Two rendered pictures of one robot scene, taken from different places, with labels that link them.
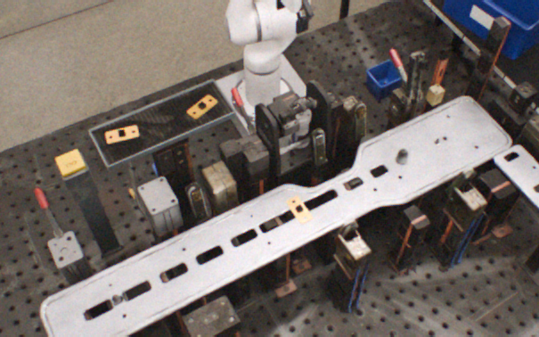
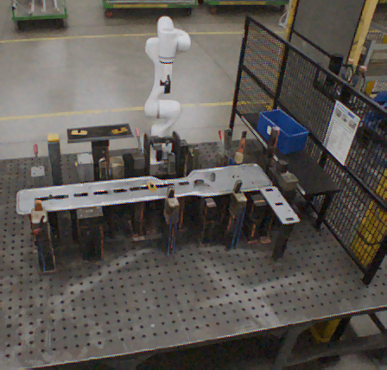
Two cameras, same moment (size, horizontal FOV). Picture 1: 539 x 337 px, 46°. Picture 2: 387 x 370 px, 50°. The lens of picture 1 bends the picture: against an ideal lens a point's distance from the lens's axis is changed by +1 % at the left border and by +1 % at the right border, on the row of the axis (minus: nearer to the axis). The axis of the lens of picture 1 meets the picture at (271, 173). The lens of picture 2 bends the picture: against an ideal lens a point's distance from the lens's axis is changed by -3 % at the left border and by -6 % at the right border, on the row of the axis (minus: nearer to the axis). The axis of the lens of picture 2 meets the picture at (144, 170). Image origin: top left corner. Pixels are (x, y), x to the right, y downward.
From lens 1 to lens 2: 1.01 m
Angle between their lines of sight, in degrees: 23
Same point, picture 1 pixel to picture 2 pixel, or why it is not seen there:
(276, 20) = (168, 108)
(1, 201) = (20, 174)
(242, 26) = (150, 106)
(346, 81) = (206, 165)
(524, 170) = (273, 196)
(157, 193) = (85, 157)
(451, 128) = (243, 174)
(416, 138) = (223, 174)
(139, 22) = (119, 145)
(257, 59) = (156, 129)
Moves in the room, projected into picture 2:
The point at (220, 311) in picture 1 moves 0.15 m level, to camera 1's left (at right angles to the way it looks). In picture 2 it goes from (95, 209) to (66, 203)
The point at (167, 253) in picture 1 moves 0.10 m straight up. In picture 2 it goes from (81, 188) to (79, 172)
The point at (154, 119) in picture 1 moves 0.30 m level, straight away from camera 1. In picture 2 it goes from (95, 130) to (100, 106)
